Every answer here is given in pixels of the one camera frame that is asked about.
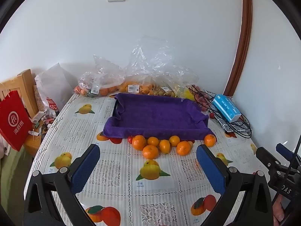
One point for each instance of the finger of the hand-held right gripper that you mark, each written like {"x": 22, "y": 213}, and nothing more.
{"x": 283, "y": 149}
{"x": 265, "y": 156}

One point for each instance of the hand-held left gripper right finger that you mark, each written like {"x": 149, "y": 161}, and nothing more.
{"x": 210, "y": 169}

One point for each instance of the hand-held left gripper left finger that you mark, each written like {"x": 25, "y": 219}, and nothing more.
{"x": 85, "y": 169}

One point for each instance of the orange mandarin with green stem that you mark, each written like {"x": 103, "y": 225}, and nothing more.
{"x": 210, "y": 140}

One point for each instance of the yellowish small citrus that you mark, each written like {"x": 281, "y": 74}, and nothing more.
{"x": 191, "y": 144}

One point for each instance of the small smooth orange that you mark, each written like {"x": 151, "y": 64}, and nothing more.
{"x": 153, "y": 141}

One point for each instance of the person's right hand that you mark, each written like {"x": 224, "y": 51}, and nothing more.
{"x": 279, "y": 211}

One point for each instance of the grey patterned pouch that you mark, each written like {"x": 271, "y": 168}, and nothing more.
{"x": 229, "y": 126}

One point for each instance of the wooden stool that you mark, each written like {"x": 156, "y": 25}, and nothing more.
{"x": 31, "y": 144}

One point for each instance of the blue tissue pack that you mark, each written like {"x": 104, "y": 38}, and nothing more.
{"x": 225, "y": 108}

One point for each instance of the pile of small packets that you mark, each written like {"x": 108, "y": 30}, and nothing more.
{"x": 41, "y": 122}

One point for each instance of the purple towel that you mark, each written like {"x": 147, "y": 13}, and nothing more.
{"x": 155, "y": 117}

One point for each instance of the clear bag of mandarins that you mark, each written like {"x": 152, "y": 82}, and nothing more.
{"x": 94, "y": 84}

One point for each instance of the red paper bag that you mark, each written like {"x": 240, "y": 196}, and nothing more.
{"x": 13, "y": 120}

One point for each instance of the white plastic bag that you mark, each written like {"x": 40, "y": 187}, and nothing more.
{"x": 55, "y": 84}

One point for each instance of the clear bag of golden berries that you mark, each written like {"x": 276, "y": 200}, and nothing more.
{"x": 165, "y": 84}

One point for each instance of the wooden chair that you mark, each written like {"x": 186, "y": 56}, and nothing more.
{"x": 22, "y": 84}

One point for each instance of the clear bag of kumquats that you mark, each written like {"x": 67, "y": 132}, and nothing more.
{"x": 138, "y": 75}

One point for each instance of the brown wooden door frame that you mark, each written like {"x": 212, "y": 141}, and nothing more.
{"x": 243, "y": 40}

